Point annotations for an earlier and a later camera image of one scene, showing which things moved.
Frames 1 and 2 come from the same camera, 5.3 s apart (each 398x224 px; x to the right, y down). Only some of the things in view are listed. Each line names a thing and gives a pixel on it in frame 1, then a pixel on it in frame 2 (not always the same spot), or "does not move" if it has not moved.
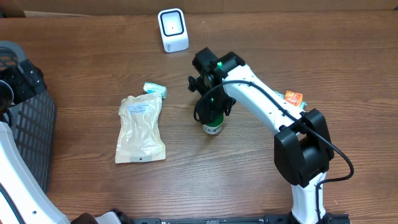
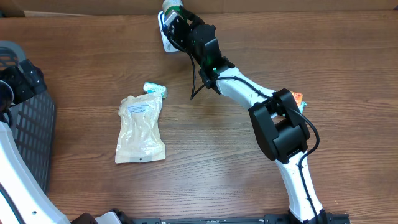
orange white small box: (293, 98) does not move
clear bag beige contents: (141, 138) does not move
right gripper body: (217, 102) to (188, 45)
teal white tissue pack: (150, 88) does not move
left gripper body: (22, 89) does not move
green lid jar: (214, 127) to (168, 5)
